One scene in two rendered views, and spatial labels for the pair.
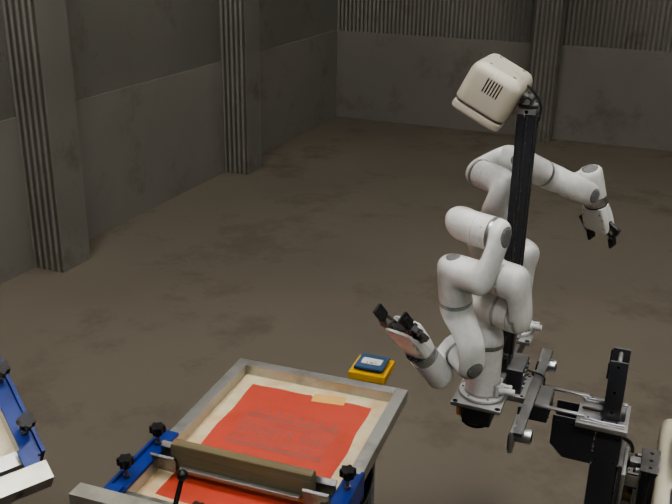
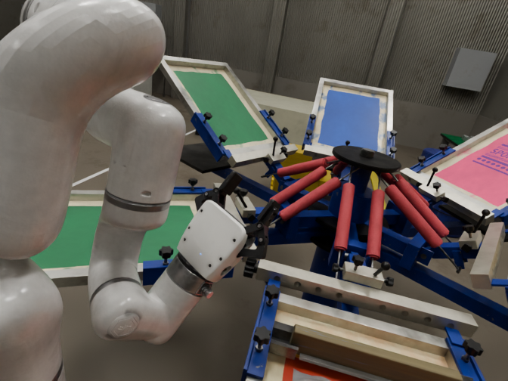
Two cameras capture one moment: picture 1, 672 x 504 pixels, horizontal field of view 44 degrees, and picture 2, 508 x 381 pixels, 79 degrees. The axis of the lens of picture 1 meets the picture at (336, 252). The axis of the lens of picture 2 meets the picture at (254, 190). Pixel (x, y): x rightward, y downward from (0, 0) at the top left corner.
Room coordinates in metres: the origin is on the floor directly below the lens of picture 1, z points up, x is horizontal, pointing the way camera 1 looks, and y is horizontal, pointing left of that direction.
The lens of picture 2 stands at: (2.33, -0.23, 1.68)
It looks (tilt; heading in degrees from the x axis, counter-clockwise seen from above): 24 degrees down; 169
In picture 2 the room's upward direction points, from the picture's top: 10 degrees clockwise
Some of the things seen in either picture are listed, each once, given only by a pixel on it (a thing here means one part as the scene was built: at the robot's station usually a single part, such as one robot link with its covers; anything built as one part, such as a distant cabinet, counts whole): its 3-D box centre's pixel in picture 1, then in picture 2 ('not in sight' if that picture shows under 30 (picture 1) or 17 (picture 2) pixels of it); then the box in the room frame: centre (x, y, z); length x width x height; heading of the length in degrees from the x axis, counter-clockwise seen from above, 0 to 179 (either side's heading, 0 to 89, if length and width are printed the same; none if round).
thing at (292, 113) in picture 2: not in sight; (261, 117); (-4.10, 0.95, 0.41); 2.18 x 1.83 x 0.82; 68
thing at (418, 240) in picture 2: not in sight; (346, 218); (1.05, 0.52, 0.99); 0.82 x 0.79 x 0.12; 161
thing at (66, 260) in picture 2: not in sight; (159, 209); (1.22, -0.37, 1.05); 1.08 x 0.61 x 0.23; 101
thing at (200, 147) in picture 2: not in sight; (248, 182); (0.54, 0.08, 0.91); 1.34 x 0.41 x 0.08; 41
